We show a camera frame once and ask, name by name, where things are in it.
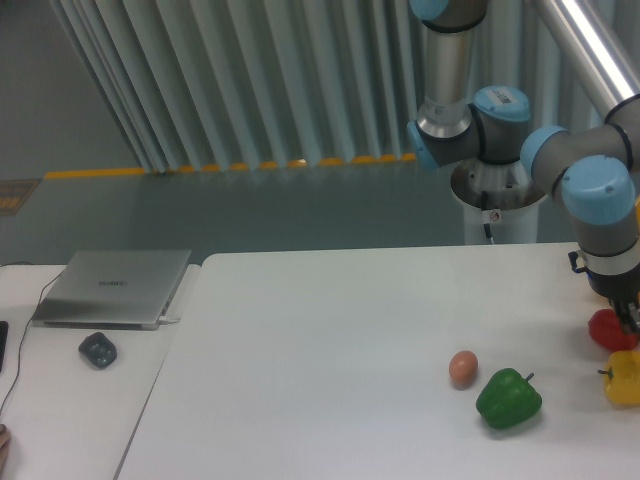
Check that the green bell pepper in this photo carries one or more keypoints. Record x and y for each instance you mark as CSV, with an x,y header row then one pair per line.
x,y
508,400

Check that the yellow plastic basket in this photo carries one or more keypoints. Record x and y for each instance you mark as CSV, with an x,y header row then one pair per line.
x,y
637,211

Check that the white folding partition screen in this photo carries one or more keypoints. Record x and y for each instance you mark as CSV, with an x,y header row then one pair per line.
x,y
226,84

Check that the person's hand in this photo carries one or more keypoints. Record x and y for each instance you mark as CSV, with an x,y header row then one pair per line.
x,y
5,438

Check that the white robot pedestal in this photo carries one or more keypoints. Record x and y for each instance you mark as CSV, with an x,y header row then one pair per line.
x,y
500,203

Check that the red bell pepper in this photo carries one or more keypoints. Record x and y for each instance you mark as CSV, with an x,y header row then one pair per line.
x,y
605,329

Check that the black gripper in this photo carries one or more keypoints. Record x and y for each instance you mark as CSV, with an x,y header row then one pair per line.
x,y
623,290

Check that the silver closed laptop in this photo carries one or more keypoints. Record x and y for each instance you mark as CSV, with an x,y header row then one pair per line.
x,y
124,289

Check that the yellow bell pepper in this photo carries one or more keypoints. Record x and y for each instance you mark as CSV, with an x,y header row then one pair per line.
x,y
621,378

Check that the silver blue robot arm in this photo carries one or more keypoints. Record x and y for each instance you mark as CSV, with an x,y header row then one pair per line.
x,y
588,174

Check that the brown egg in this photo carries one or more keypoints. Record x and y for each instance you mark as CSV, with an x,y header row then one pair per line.
x,y
463,368

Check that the black phone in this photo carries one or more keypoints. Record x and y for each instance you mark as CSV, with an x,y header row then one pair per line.
x,y
4,330

